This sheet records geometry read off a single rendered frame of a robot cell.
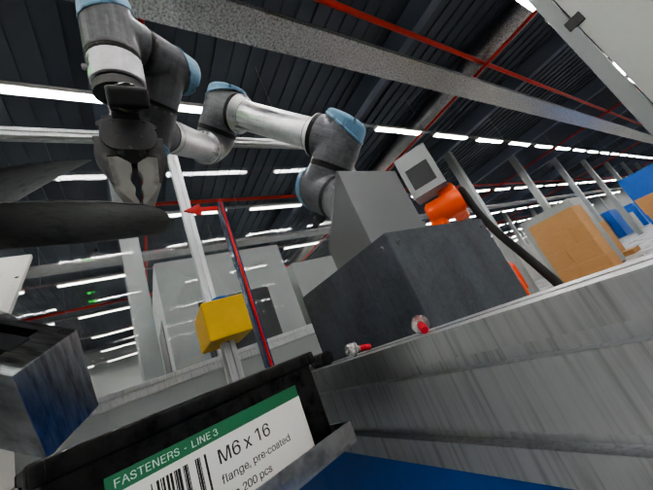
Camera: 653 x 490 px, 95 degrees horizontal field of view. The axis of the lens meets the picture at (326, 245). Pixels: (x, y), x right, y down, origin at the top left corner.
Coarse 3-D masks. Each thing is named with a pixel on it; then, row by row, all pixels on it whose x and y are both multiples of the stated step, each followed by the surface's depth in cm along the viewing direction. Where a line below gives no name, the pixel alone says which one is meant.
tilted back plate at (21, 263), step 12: (0, 264) 70; (12, 264) 70; (24, 264) 71; (0, 276) 66; (12, 276) 66; (24, 276) 68; (0, 288) 62; (12, 288) 62; (0, 300) 58; (12, 300) 59
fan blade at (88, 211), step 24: (0, 216) 35; (24, 216) 36; (48, 216) 37; (72, 216) 38; (96, 216) 39; (120, 216) 41; (144, 216) 42; (168, 216) 44; (0, 240) 40; (24, 240) 42; (48, 240) 43; (72, 240) 45; (96, 240) 48
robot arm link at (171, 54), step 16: (160, 48) 52; (176, 48) 55; (160, 64) 53; (176, 64) 55; (192, 64) 58; (160, 80) 54; (176, 80) 56; (192, 80) 59; (160, 96) 55; (176, 96) 57
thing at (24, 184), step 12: (0, 168) 48; (12, 168) 49; (24, 168) 51; (36, 168) 53; (48, 168) 56; (60, 168) 59; (72, 168) 62; (0, 180) 50; (12, 180) 53; (24, 180) 55; (36, 180) 58; (48, 180) 62; (0, 192) 54; (12, 192) 57; (24, 192) 61
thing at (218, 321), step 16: (208, 304) 68; (224, 304) 69; (240, 304) 71; (208, 320) 66; (224, 320) 68; (240, 320) 69; (208, 336) 65; (224, 336) 66; (240, 336) 74; (208, 352) 77
